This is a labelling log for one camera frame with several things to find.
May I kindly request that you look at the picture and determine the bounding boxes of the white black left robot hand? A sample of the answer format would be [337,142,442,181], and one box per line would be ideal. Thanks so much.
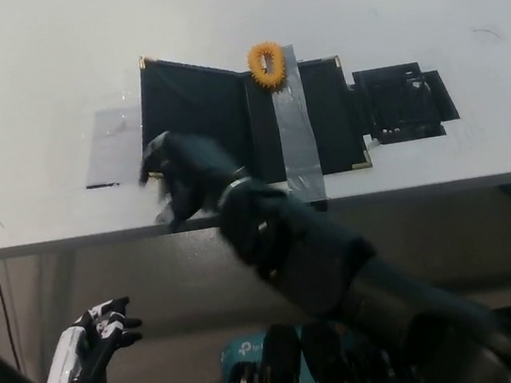
[32,293,152,383]

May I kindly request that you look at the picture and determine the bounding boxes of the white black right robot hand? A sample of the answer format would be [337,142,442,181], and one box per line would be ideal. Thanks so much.
[132,120,256,238]

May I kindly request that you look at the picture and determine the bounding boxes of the black USC diary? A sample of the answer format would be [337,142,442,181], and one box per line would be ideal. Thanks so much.
[128,26,376,204]

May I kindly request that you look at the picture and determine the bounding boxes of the black robot torso blocks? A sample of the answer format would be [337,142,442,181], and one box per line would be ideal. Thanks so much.
[207,312,359,383]

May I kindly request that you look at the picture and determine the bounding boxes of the clear plastic covered paper sheet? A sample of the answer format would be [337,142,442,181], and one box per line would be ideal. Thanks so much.
[74,101,156,192]

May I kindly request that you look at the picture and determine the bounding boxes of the teal TP-Link box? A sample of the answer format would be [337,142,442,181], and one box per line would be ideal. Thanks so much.
[215,329,274,383]

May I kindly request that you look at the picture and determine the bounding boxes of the black tape patch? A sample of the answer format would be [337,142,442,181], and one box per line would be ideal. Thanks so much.
[343,56,465,151]

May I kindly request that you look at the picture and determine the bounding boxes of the thin black cable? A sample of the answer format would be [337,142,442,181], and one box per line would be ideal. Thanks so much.
[0,258,26,378]

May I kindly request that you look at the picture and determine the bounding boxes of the grey duct tape strip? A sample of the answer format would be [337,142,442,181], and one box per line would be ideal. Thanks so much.
[262,42,330,208]

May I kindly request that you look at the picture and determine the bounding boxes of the orange spiky ring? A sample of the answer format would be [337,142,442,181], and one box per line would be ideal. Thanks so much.
[243,39,290,92]

